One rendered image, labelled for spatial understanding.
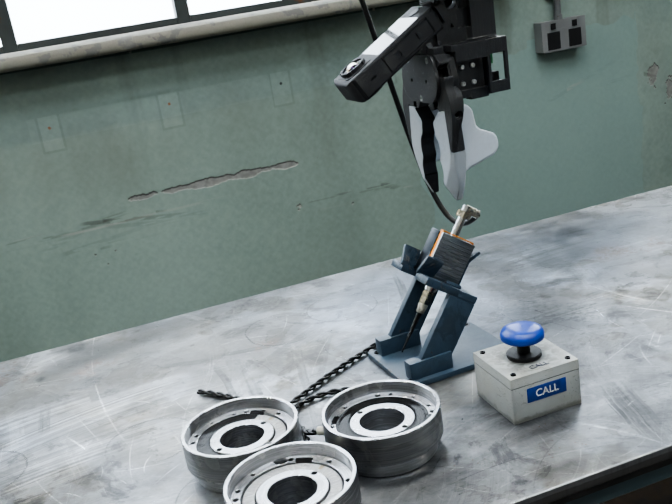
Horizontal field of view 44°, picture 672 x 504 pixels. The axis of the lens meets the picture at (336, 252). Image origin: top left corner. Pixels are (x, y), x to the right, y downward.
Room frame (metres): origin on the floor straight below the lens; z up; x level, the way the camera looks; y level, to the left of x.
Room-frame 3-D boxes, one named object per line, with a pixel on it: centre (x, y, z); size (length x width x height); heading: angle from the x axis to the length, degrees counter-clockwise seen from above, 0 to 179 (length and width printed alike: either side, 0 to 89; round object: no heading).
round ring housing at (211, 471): (0.67, 0.11, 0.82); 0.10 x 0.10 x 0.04
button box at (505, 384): (0.70, -0.16, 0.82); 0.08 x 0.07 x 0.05; 106
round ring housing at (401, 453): (0.66, -0.02, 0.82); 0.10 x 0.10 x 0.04
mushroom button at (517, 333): (0.70, -0.16, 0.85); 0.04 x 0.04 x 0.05
